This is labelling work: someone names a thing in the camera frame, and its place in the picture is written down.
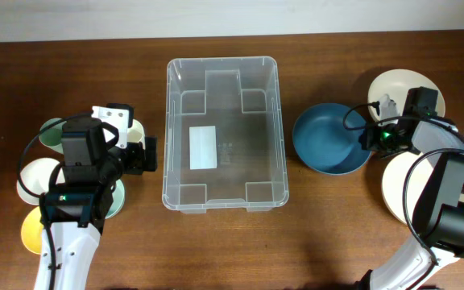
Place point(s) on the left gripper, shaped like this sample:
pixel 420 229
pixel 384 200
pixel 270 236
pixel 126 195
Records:
pixel 138 164

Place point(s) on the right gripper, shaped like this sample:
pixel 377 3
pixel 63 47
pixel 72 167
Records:
pixel 367 140

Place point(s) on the beige bowl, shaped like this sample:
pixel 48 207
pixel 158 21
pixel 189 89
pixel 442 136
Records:
pixel 391 88
pixel 393 182

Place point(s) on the cream cup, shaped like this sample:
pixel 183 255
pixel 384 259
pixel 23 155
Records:
pixel 136 133

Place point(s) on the green cup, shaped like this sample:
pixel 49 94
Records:
pixel 52 138

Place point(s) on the mint green small bowl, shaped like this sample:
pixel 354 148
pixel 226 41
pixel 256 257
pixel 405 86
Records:
pixel 119 196

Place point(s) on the yellow small bowl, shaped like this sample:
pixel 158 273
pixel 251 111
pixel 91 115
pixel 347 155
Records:
pixel 31 231

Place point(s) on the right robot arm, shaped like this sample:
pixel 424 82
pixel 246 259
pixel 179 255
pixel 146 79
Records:
pixel 433 189

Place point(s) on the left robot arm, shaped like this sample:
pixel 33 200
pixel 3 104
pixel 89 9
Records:
pixel 73 214

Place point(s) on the white label in container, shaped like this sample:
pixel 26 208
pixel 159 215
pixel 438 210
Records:
pixel 203 147

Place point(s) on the clear plastic storage container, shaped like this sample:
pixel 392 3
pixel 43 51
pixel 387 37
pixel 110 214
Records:
pixel 240 96

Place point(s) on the white small bowl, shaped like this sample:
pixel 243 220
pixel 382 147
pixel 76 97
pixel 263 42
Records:
pixel 36 177

